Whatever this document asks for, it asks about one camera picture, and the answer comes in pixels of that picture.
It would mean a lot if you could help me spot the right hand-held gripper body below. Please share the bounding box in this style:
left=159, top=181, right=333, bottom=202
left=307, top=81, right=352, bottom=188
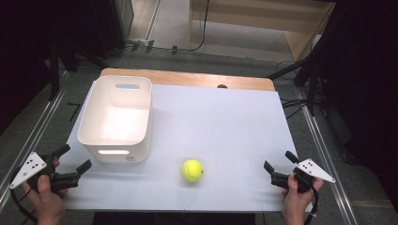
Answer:
left=269, top=157, right=337, bottom=194

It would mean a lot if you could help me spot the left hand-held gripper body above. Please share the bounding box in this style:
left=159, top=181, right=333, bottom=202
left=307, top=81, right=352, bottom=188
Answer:
left=8, top=151, right=82, bottom=192

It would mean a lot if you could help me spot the white plastic storage bin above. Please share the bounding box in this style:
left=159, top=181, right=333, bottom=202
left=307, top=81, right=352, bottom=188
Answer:
left=77, top=75, right=154, bottom=165

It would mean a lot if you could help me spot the yellow tennis ball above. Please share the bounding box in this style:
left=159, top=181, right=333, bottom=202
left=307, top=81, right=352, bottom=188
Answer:
left=181, top=158, right=205, bottom=184

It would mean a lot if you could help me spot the person's left hand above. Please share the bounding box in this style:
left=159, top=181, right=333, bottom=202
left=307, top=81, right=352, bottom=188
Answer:
left=22, top=160, right=69, bottom=225

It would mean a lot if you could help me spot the person's right hand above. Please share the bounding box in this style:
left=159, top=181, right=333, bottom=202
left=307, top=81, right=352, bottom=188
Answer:
left=281, top=173, right=325, bottom=225

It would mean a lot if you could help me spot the white table board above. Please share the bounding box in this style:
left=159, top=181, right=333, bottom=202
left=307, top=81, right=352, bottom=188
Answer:
left=57, top=80, right=314, bottom=214

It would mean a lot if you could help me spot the black tripod stand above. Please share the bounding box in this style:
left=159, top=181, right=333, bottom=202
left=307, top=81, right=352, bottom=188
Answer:
left=268, top=54, right=330, bottom=117

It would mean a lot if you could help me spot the black metal stand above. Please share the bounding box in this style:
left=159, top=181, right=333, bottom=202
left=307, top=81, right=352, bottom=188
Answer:
left=46, top=39, right=109, bottom=102

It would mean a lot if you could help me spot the dark cabinet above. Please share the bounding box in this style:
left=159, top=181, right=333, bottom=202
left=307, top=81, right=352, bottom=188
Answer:
left=88, top=0, right=135, bottom=58

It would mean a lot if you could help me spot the light wooden shelf unit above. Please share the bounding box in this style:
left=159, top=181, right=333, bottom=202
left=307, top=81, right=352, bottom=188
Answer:
left=187, top=0, right=336, bottom=63

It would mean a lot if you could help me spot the metal floor rail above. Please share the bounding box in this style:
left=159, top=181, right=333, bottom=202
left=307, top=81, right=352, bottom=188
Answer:
left=295, top=88, right=360, bottom=225
left=0, top=87, right=69, bottom=205

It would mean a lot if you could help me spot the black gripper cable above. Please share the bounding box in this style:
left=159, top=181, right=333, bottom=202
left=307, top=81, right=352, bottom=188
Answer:
left=303, top=186, right=320, bottom=225
left=8, top=174, right=39, bottom=225

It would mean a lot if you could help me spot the black hanging cable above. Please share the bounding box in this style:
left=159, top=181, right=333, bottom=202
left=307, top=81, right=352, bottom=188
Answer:
left=189, top=0, right=211, bottom=53

